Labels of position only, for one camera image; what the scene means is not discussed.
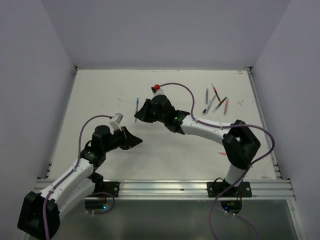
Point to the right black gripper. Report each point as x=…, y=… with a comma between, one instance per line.
x=143, y=113

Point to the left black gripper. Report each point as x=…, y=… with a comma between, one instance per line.
x=129, y=140

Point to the white blue marker pen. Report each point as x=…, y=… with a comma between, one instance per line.
x=206, y=110

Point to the purple highlighter pen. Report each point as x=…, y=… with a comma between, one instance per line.
x=207, y=96

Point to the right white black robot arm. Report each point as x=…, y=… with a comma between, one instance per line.
x=239, y=142

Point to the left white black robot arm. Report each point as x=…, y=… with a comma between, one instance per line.
x=42, y=212

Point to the blue gel pen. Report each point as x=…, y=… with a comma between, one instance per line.
x=136, y=109

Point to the red capped pen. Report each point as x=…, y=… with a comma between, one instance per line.
x=216, y=93

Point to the green pen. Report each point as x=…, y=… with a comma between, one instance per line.
x=217, y=107

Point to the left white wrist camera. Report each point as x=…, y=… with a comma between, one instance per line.
x=115, y=121

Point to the right wrist camera red cap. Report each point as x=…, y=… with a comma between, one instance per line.
x=157, y=90

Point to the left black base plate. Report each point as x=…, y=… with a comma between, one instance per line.
x=107, y=188

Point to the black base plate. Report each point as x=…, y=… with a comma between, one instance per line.
x=107, y=188
x=215, y=188

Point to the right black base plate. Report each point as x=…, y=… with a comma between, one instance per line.
x=215, y=188

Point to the aluminium right side rail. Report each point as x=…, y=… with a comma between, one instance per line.
x=275, y=164

